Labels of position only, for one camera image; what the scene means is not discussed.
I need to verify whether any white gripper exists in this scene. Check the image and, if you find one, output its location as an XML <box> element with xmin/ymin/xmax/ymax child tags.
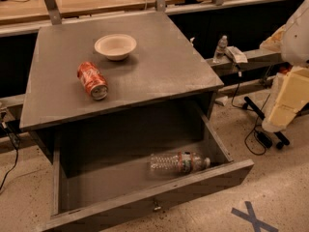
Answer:
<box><xmin>262</xmin><ymin>67</ymin><xmax>309</xmax><ymax>132</ymax></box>

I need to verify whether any clear plastic water bottle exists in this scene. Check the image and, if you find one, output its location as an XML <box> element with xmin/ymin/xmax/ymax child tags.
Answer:
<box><xmin>149</xmin><ymin>152</ymin><xmax>211</xmax><ymax>174</ymax></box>

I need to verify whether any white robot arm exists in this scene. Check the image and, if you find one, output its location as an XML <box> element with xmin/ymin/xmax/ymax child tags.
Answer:
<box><xmin>260</xmin><ymin>0</ymin><xmax>309</xmax><ymax>132</ymax></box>

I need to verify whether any small background water bottle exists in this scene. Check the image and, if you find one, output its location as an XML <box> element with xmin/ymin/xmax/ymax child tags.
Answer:
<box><xmin>213</xmin><ymin>35</ymin><xmax>228</xmax><ymax>63</ymax></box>

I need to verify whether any metal drawer knob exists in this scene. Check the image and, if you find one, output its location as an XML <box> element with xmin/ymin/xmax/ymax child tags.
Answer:
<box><xmin>153</xmin><ymin>200</ymin><xmax>162</xmax><ymax>212</ymax></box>

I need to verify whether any open grey top drawer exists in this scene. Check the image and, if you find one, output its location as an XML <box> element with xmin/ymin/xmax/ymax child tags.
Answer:
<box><xmin>37</xmin><ymin>101</ymin><xmax>254</xmax><ymax>232</ymax></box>

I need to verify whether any black rod on floor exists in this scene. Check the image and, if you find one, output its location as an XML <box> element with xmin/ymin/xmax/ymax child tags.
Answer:
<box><xmin>242</xmin><ymin>96</ymin><xmax>292</xmax><ymax>151</ymax></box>

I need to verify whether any black power adapter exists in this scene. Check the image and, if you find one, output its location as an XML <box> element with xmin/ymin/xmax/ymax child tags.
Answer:
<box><xmin>256</xmin><ymin>131</ymin><xmax>272</xmax><ymax>149</ymax></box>

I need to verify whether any grey wooden cabinet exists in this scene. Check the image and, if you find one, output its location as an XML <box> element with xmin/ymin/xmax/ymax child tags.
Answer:
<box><xmin>19</xmin><ymin>11</ymin><xmax>225</xmax><ymax>164</ymax></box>

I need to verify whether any white paper bowl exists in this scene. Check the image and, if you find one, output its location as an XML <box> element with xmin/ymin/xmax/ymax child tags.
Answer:
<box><xmin>95</xmin><ymin>34</ymin><xmax>137</xmax><ymax>61</ymax></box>

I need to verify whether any orange soda can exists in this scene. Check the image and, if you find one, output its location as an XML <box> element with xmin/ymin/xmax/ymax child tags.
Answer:
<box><xmin>77</xmin><ymin>62</ymin><xmax>108</xmax><ymax>101</ymax></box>

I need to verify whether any grey metal rail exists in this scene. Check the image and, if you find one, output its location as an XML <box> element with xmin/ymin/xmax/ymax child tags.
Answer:
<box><xmin>207</xmin><ymin>49</ymin><xmax>283</xmax><ymax>76</ymax></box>

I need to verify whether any white packet on rail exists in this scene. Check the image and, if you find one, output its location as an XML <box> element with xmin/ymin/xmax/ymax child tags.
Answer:
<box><xmin>226</xmin><ymin>46</ymin><xmax>248</xmax><ymax>64</ymax></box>

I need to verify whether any black cable on left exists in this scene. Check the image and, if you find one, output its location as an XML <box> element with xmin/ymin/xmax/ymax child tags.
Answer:
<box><xmin>0</xmin><ymin>123</ymin><xmax>21</xmax><ymax>191</ymax></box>

